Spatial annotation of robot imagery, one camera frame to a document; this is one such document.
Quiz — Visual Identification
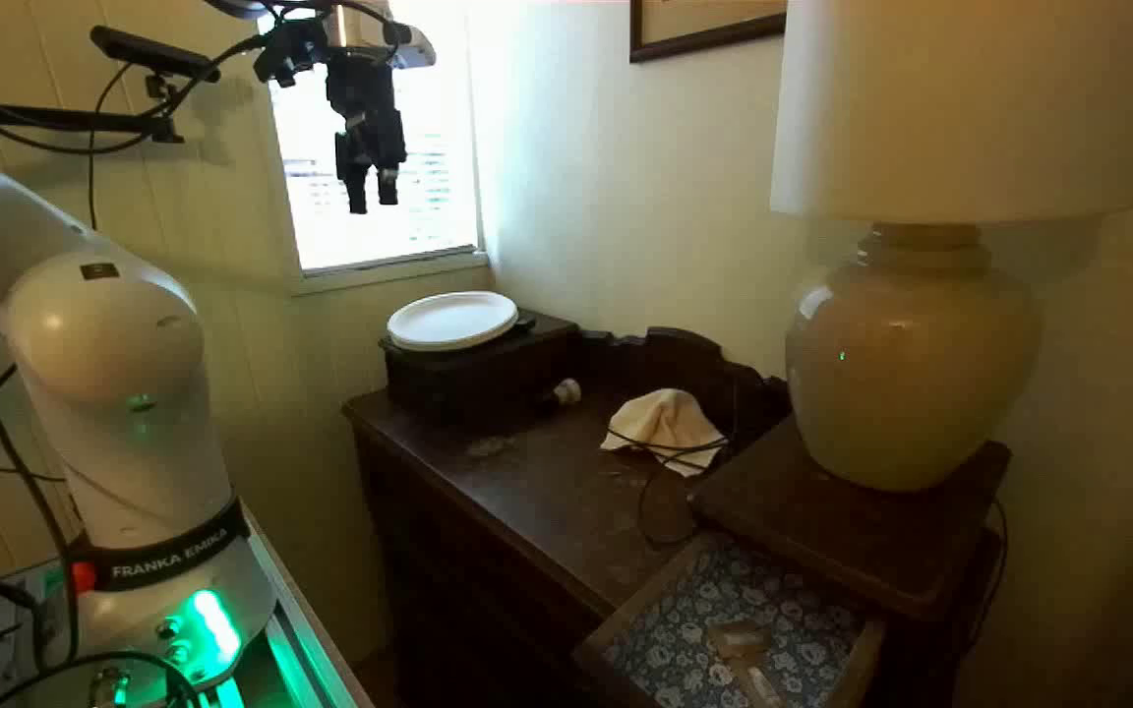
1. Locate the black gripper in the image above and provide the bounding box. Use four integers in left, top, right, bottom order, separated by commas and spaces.
322, 52, 413, 218

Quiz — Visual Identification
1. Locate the drawer with blue floral lining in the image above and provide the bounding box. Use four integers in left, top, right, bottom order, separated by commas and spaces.
570, 526, 887, 708

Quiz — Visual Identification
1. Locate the small dark wooden drawer box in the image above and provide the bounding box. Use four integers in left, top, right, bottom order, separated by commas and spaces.
687, 414, 1018, 631
379, 306, 584, 432

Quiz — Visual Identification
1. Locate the white paper plate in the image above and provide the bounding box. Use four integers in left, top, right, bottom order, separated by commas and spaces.
381, 286, 521, 355

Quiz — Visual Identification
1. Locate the small white round object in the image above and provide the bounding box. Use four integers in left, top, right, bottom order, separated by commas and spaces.
540, 373, 584, 414

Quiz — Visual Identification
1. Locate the dark wooden dresser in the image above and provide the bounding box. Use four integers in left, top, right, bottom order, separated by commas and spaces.
342, 306, 1018, 708

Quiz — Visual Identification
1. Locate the white face mask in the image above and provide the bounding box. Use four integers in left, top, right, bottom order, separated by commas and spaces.
599, 387, 731, 484

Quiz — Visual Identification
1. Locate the beige ceramic table lamp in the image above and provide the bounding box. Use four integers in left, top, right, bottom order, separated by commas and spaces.
767, 0, 1133, 496

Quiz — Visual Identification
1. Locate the black camera on stand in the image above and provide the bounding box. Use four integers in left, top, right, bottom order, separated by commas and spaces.
0, 21, 223, 151

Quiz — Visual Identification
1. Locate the dark framed wall picture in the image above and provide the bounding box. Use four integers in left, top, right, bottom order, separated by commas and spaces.
624, 0, 792, 69

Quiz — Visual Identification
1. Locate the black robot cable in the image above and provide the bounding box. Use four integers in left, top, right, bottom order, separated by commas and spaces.
0, 311, 85, 665

